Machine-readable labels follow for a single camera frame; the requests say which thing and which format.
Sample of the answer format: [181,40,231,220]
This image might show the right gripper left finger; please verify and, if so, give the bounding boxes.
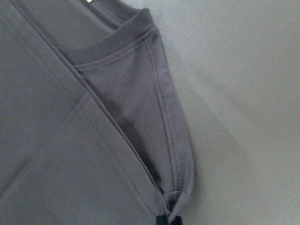
[156,215,168,225]

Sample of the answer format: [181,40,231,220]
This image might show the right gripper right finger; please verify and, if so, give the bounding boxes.
[170,216,183,225]

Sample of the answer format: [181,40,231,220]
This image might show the dark brown t-shirt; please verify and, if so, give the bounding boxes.
[0,0,195,225]

